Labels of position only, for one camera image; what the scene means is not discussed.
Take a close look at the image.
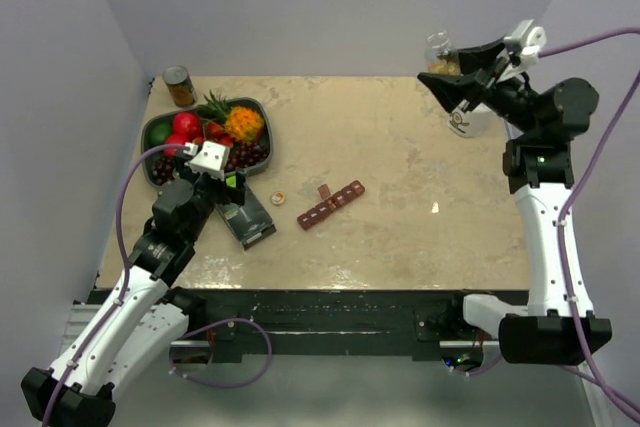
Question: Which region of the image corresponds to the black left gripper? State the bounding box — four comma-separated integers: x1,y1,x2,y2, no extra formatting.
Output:
174,150,247,243

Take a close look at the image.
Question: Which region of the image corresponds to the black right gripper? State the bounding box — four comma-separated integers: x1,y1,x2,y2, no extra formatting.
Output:
419,35,540,137

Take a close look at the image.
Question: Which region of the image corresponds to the clear pill bottle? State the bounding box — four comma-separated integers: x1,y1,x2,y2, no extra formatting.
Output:
425,30,461,76

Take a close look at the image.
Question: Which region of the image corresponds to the orange white bottle cap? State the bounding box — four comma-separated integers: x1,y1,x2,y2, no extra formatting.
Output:
270,191,286,205

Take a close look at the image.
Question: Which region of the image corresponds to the red weekly pill organizer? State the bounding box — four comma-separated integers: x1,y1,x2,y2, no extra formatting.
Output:
296,180,366,231

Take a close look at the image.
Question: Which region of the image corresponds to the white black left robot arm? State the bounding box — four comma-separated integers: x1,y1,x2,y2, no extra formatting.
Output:
21,171,246,426

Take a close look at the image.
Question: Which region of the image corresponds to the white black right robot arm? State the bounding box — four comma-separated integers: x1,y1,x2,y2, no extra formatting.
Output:
417,41,613,366

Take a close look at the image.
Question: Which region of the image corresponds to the green small box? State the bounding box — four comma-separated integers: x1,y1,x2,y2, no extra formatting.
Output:
226,175,237,188

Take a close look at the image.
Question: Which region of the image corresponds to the dark red grape bunch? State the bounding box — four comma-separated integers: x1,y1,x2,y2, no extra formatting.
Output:
145,142,270,186

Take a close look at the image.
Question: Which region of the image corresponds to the black razor stand box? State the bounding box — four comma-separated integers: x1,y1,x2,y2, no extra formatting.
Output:
216,186,277,250

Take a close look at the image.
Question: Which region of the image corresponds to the strawberry pile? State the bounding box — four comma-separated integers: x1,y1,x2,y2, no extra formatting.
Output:
192,121,234,148

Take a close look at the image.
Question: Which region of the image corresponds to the red apple lower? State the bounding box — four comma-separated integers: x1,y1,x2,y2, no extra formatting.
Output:
163,133,191,158

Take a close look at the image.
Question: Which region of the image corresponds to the red apple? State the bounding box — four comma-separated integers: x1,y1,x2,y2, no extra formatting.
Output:
163,133,191,158
172,112,202,139

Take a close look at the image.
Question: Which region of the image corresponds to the red apple upper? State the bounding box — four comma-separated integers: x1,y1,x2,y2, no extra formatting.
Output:
172,112,202,139

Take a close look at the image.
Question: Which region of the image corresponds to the orange spiky fruit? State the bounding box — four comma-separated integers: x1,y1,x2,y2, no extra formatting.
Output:
224,106,265,143

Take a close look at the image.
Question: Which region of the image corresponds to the green lime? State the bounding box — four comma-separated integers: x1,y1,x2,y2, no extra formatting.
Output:
147,122,173,147

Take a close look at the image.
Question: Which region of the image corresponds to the dark grey fruit tray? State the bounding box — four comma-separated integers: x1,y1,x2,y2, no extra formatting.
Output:
141,93,272,188

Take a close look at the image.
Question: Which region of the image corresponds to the tin can yellow label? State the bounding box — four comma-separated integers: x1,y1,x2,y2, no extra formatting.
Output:
162,65,197,108

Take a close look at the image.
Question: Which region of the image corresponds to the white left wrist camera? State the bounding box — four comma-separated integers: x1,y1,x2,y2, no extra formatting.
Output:
184,141,231,181

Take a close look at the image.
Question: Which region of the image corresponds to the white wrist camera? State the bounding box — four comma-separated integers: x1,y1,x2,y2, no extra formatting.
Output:
184,141,231,181
503,19,547,68

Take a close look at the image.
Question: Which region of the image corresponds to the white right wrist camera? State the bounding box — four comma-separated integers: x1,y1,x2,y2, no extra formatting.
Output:
503,19,547,68

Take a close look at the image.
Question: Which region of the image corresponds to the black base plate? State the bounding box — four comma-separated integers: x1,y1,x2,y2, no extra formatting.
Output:
87,285,531,364

